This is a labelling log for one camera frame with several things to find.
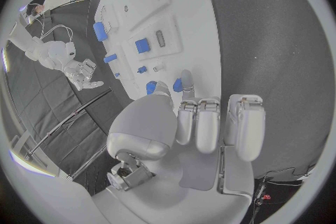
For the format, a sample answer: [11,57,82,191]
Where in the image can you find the white task board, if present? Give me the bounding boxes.
[92,0,223,113]

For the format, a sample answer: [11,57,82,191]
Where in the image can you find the white cable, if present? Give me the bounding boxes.
[40,25,75,43]
[45,27,72,42]

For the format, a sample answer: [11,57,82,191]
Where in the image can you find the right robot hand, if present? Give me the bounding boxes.
[63,58,105,91]

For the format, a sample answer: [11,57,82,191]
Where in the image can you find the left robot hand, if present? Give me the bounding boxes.
[91,69,267,224]

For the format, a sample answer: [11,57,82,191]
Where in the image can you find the blue square block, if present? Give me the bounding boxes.
[134,38,151,54]

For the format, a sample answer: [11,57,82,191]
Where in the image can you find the black cable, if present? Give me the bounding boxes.
[248,166,312,224]

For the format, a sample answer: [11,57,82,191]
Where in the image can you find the slim blue cylinder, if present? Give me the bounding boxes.
[102,53,119,64]

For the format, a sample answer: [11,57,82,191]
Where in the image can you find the blue round part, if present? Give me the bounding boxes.
[146,80,158,96]

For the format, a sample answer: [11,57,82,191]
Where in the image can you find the blue short cylinder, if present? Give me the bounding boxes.
[172,78,184,93]

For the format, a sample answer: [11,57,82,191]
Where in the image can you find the large blue cylinder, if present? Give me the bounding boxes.
[92,21,109,42]

